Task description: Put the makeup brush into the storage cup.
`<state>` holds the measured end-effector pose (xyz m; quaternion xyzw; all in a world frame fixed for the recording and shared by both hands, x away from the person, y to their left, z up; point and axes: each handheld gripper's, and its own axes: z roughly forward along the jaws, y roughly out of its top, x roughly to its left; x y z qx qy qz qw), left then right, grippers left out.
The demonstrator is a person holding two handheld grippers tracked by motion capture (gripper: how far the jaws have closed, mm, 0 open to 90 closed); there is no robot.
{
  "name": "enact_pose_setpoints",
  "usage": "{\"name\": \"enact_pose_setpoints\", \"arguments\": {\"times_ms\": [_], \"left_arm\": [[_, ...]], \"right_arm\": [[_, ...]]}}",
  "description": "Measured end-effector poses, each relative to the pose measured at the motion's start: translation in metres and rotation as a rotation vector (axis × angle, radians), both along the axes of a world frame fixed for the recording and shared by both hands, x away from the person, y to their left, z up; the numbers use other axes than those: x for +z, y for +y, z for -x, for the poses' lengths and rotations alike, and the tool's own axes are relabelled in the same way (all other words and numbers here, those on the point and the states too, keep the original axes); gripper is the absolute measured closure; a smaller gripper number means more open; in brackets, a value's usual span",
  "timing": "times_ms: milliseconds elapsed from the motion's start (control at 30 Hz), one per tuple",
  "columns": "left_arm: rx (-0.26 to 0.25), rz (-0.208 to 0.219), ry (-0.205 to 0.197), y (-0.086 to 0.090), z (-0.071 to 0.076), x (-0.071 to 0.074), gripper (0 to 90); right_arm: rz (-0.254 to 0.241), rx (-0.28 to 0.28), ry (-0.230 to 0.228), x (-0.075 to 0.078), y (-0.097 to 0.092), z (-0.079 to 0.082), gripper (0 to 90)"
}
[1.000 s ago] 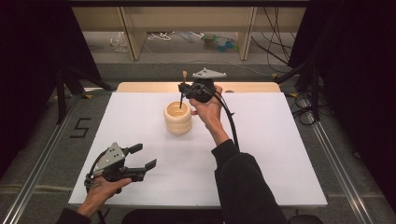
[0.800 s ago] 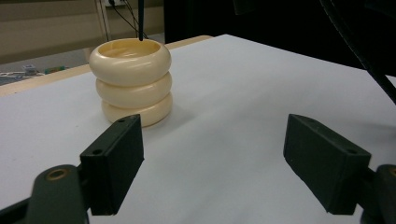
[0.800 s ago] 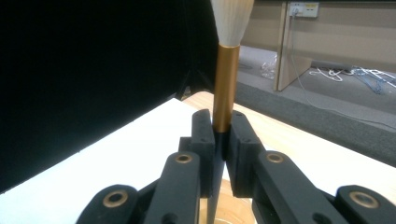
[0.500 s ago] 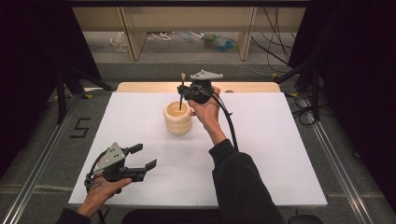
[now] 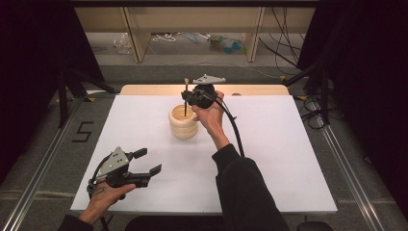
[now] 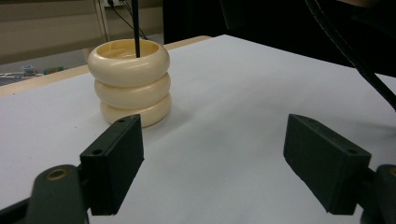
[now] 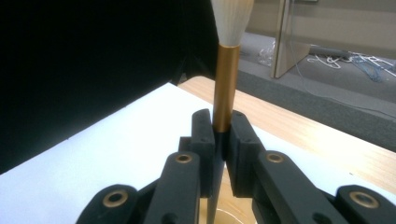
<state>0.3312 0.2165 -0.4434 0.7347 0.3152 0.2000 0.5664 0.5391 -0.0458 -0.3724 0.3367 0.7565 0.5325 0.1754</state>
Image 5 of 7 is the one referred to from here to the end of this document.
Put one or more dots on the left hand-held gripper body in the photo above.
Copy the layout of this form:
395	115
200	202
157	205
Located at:
114	162

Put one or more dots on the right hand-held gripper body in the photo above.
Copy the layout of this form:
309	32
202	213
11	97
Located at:
203	96

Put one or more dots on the cream ribbed pen holder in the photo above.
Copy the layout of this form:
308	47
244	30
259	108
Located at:
183	130

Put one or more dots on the person's right hand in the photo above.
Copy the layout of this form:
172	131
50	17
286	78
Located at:
213	117

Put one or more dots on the person's left hand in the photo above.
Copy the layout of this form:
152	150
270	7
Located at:
106	197

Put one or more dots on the wooden table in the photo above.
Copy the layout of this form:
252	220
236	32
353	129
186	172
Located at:
144	89

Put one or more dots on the green and blue toy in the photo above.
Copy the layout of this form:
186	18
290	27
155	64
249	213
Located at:
228	45

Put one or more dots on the wooden shelf unit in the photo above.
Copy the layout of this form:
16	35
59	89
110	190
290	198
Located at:
192	19

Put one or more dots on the black metal stand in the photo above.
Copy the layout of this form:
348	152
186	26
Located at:
324	93
62	96

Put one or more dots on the clear plastic bag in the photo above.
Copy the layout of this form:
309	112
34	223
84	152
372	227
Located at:
122	43

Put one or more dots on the white table board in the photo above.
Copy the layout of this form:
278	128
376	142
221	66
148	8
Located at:
288	166

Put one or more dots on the black curtain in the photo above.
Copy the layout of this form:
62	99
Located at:
35	64
369	80

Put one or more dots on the aluminium floor rail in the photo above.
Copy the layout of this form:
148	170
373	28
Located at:
349	173
38	179

